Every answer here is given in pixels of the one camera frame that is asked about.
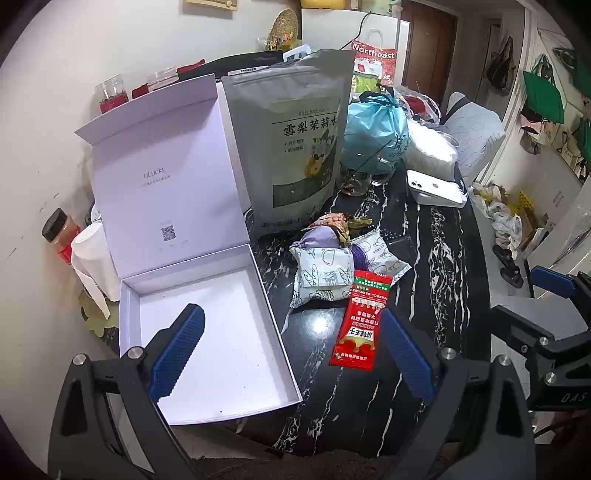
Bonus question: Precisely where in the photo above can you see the grey phone stand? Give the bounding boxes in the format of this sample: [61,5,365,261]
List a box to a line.
[416,191,469,209]

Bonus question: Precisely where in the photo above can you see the white tissue pack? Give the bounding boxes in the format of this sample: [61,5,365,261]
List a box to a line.
[402,120,458,174]

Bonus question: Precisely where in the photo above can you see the red shopping bag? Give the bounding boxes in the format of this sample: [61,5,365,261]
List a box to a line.
[351,28,397,86]

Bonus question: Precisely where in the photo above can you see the grey tea pouch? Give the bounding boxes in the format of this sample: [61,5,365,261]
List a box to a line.
[221,48,356,238]

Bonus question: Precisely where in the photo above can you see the white phone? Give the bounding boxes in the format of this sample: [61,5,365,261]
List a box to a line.
[406,169,464,200]

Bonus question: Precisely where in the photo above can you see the red sachet packet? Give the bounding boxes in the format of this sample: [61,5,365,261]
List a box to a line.
[330,270,394,371]

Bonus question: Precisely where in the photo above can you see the white patterned cushion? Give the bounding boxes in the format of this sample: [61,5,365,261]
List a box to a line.
[441,92,506,181]

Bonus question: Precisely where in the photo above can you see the green tote bag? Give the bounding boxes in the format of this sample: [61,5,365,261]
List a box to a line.
[522,54,566,124]

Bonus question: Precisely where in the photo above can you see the cream tote bag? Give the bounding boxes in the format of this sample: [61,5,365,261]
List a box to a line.
[561,117,591,181]

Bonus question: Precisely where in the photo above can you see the woven straw basket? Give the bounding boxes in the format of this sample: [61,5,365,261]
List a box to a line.
[265,9,300,51]

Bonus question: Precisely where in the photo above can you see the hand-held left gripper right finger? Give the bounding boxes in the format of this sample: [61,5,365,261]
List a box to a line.
[381,307,539,480]

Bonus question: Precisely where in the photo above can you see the paper towel roll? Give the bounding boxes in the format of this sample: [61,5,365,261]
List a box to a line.
[69,222,122,319]

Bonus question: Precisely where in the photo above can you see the wooden picture frame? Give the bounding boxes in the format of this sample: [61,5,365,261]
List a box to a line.
[182,0,241,19]

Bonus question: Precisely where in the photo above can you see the orange gold snack packet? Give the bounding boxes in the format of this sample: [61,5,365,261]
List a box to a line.
[309,212,375,245]

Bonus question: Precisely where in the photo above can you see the purple tasselled sachet pouch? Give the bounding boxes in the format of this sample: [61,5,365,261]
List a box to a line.
[300,224,370,273]

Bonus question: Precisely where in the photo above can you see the clear bag red contents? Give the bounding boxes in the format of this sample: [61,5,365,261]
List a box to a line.
[397,85,441,123]

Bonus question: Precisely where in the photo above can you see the white gift box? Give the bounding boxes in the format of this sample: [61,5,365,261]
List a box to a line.
[74,73,303,425]

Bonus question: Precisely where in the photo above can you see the black slippers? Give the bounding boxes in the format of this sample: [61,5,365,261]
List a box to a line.
[492,244,525,289]

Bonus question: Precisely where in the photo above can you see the glass mug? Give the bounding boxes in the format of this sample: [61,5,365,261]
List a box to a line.
[339,154,395,197]

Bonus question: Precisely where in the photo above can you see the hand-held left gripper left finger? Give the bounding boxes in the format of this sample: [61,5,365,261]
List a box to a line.
[48,304,206,480]

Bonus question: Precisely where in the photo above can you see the white patterned packet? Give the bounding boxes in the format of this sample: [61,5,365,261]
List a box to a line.
[353,229,411,280]
[290,247,355,309]

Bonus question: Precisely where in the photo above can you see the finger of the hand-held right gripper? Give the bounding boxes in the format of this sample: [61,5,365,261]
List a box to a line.
[530,267,591,304]
[490,304,568,357]

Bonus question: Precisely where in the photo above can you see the black hanging bag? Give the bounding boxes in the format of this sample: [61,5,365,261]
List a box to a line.
[487,37,515,95]

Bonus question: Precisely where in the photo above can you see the blue plastic bag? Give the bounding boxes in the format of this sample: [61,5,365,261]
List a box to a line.
[344,92,409,174]

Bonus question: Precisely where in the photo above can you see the green snack packet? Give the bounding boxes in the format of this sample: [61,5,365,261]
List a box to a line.
[351,71,382,100]

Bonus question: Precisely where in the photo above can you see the plastic spice jar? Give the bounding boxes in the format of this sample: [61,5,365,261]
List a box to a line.
[41,208,84,266]

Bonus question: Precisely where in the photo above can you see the black box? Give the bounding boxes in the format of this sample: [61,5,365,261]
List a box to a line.
[203,50,284,84]

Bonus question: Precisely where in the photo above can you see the plastic bags on floor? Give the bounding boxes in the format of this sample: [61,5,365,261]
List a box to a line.
[471,182,522,250]

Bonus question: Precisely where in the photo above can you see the brown door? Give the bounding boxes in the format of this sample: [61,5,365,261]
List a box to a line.
[402,0,458,107]

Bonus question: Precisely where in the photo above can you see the black cable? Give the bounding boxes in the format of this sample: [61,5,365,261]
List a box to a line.
[339,11,375,51]

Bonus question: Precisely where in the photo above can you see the white refrigerator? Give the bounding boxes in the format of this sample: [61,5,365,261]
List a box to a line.
[301,7,411,88]

